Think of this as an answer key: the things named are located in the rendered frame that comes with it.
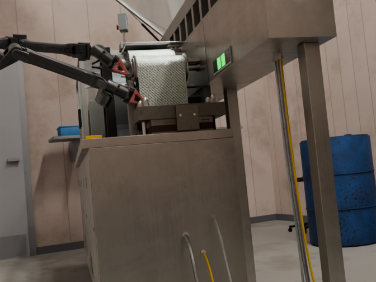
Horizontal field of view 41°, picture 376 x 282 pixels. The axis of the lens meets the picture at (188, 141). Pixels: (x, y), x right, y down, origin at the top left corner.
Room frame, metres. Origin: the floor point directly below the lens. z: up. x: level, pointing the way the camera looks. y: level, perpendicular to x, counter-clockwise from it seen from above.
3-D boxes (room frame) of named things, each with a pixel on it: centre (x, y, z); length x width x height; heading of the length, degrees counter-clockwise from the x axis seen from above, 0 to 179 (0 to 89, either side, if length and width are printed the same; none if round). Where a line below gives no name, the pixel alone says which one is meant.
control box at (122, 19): (2.98, 0.33, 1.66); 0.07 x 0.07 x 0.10; 88
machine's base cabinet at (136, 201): (3.36, 0.40, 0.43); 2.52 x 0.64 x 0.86; 14
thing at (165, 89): (2.41, 0.10, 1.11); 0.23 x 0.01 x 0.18; 104
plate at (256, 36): (3.17, -0.05, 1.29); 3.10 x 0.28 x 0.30; 14
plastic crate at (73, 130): (5.31, 1.19, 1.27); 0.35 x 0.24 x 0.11; 114
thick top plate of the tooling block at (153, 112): (2.30, 0.03, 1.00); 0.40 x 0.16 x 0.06; 104
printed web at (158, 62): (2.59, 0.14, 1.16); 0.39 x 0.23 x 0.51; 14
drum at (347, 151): (4.42, -1.28, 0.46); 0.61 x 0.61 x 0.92
